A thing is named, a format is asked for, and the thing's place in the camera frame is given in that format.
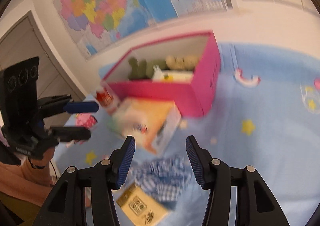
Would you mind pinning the blue cartoon bed sheet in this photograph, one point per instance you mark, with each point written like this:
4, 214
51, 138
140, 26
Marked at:
265, 114

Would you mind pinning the orange sleeve left forearm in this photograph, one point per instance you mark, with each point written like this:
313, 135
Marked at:
28, 182

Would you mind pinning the blue gingham scrunchie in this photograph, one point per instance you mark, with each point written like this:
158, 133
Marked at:
163, 179

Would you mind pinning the yellow tissue pack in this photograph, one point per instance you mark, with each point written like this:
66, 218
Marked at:
140, 208

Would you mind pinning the grey wooden door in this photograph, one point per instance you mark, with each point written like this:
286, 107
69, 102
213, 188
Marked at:
24, 45

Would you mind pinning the beige teddy bear plush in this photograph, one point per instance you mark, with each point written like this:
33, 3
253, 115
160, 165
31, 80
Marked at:
186, 63

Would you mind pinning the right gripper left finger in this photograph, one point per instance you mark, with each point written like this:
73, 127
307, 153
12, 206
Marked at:
65, 204

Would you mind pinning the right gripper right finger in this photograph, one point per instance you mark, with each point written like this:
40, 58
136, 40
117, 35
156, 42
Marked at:
255, 202

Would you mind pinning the person's left hand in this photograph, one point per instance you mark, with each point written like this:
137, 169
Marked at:
42, 158

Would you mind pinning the pink cardboard box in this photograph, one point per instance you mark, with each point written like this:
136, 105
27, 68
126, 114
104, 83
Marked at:
194, 98

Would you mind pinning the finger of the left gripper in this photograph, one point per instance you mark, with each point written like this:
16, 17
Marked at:
55, 105
68, 134

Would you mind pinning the green frog plush toy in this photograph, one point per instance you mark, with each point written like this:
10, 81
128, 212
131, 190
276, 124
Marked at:
143, 69

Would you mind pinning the white printed wipes pack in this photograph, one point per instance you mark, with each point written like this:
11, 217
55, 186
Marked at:
171, 76

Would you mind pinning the large pastel tissue pack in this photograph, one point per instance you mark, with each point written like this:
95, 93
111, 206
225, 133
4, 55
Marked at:
151, 122

